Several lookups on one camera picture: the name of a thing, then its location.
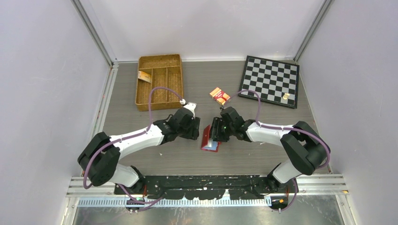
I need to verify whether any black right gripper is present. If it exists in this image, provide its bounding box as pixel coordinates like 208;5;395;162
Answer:
206;117;235;143

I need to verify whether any red leather card holder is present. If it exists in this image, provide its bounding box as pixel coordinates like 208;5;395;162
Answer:
200;125;220;152

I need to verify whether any yellow credit card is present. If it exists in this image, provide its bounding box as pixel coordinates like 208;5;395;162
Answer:
138;71;153;83

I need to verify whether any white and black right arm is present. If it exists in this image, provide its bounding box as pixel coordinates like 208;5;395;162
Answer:
208;107;330;192

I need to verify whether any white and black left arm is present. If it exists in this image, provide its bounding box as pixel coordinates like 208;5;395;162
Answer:
77;102;200;194

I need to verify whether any red and gold card box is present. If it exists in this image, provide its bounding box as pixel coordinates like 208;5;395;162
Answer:
209;87;230;106

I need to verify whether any woven wicker divided tray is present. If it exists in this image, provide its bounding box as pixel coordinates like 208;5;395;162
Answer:
135;54;184;112

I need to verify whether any black and white chessboard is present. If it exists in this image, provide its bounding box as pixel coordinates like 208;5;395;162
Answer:
238;56;299;109

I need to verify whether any small wooden chess piece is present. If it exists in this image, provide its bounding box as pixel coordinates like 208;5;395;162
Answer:
282;93;290;100

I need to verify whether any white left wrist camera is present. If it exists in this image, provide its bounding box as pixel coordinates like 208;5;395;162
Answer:
179;99;197;117

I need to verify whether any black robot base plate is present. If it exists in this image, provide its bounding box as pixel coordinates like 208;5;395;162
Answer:
114;175;297;200

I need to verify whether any aluminium frame rail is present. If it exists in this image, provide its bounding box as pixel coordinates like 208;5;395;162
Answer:
91;60;119;137

